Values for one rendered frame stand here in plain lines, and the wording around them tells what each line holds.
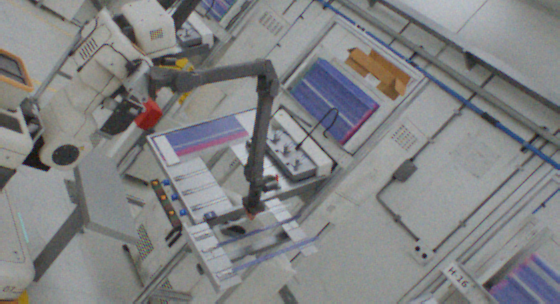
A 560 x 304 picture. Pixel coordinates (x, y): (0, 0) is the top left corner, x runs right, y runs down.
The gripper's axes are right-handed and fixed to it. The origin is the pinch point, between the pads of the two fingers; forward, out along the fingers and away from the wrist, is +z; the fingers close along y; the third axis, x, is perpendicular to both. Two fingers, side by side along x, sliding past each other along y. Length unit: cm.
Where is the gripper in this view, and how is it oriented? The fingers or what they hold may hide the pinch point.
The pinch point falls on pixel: (251, 217)
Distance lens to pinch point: 223.1
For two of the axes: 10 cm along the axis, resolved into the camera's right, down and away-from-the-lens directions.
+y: -4.8, -6.0, 6.4
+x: -8.7, 2.4, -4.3
